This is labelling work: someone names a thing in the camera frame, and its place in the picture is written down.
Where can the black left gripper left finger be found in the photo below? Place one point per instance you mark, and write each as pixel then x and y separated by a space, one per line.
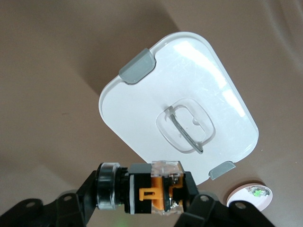
pixel 78 203

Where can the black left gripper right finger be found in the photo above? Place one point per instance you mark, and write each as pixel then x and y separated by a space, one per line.
pixel 206 212

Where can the orange black push-button switch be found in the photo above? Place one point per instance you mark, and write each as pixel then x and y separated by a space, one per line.
pixel 154 191

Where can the pink round plate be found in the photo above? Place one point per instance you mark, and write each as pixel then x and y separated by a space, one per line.
pixel 239 194

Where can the white lidded container grey latches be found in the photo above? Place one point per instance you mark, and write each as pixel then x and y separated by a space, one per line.
pixel 142 106

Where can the brown table mat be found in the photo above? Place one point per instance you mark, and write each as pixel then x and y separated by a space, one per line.
pixel 47 71

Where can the green white push-button switch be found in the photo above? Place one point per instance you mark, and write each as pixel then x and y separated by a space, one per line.
pixel 258 192

